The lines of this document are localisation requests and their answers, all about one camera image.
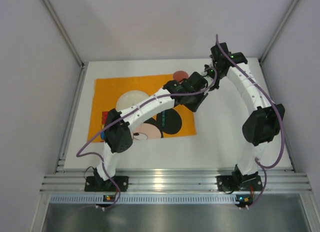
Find pink plastic cup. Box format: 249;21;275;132
172;70;189;82

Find orange cartoon cloth placemat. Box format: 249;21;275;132
87;74;196;140

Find cream round plate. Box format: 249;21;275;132
115;90;149;111

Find green handled spoon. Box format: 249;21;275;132
162;111;166;127

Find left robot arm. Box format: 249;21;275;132
94;72;214;183

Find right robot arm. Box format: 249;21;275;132
204;43;285;184

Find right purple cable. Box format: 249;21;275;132
215;34;286;210

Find purple cable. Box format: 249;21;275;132
215;34;286;210
76;68;218;212

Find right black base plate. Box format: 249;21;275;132
216;175;263;194

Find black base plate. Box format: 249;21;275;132
84;176;129;192
216;175;263;194

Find right aluminium frame post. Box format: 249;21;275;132
258;0;302;65

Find aluminium frame post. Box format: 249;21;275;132
258;0;302;65
37;0;86;67

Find left aluminium frame post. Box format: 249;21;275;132
37;0;86;67

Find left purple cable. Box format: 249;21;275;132
76;68;218;212

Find perforated cable duct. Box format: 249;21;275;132
50;194;253;204

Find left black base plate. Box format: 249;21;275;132
84;176;129;192

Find aluminium mounting rail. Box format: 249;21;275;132
40;169;312;194

